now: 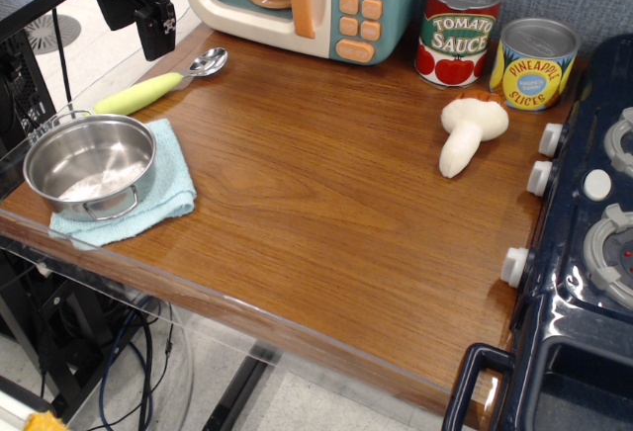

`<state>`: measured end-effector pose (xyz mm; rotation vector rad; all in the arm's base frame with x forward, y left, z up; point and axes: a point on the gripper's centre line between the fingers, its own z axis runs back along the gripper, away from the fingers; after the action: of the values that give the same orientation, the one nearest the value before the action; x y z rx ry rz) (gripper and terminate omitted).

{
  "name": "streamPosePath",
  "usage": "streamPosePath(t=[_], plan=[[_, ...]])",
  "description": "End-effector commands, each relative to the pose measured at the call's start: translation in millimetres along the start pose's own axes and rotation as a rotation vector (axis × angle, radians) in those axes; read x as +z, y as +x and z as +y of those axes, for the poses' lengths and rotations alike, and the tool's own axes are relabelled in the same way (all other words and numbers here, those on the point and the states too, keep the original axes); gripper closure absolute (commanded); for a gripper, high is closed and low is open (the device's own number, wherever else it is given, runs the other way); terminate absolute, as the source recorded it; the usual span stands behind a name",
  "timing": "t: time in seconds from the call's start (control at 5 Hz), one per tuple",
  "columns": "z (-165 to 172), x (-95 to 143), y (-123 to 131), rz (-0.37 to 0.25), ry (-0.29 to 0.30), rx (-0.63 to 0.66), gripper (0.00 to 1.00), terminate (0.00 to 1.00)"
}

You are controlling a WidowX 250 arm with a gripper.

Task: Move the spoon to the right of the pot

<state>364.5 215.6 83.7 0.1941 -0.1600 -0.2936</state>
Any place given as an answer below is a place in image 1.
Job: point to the light blue cloth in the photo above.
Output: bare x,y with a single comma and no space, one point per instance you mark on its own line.
172,195

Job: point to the tomato sauce can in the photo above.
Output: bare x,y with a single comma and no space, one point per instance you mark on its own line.
454,40

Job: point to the white stove knob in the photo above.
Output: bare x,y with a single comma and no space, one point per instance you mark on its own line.
539,177
513,266
550,139

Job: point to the stainless steel pot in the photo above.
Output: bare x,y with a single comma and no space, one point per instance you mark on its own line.
92,167

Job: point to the pineapple slices can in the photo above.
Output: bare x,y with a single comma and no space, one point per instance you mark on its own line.
533,63

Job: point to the plush white mushroom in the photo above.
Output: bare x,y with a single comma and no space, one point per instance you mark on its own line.
471,118

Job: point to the toy microwave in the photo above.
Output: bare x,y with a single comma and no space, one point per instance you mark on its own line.
363,32

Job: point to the spoon with green handle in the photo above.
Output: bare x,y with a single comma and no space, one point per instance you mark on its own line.
148,91

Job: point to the dark blue toy stove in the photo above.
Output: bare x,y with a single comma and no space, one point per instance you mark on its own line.
569,365

